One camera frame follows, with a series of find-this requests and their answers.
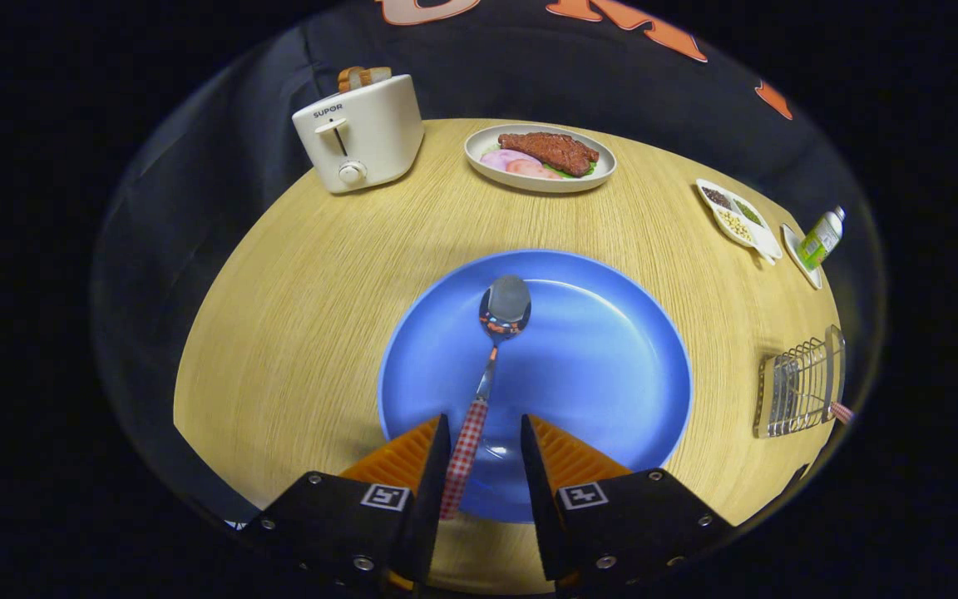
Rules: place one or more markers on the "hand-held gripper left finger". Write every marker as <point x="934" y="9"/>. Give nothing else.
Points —
<point x="433" y="499"/>

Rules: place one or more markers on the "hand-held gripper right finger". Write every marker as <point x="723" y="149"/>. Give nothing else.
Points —
<point x="539" y="499"/>

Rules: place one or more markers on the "blue round plate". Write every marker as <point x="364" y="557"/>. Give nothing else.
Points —
<point x="595" y="366"/>

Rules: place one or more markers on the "perforated metal tray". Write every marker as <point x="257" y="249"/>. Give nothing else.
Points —
<point x="803" y="391"/>

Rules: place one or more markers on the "oval white food plate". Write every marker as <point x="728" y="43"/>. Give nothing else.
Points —
<point x="587" y="179"/>

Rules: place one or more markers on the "pink ham slices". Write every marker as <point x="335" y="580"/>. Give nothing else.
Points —
<point x="508" y="162"/>

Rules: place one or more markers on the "white divided bean dish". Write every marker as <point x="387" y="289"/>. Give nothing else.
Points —
<point x="766" y="241"/>

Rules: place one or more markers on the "brown steak piece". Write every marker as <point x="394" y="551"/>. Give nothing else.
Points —
<point x="554" y="151"/>

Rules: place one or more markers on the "white square coaster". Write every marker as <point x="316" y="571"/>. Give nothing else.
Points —
<point x="795" y="249"/>

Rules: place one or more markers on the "cream white toaster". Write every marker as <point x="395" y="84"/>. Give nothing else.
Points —
<point x="371" y="133"/>

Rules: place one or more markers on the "silver bottle with green label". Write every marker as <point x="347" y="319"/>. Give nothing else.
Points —
<point x="818" y="241"/>

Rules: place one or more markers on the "toasted bread slices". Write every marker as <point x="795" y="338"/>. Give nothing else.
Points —
<point x="362" y="77"/>

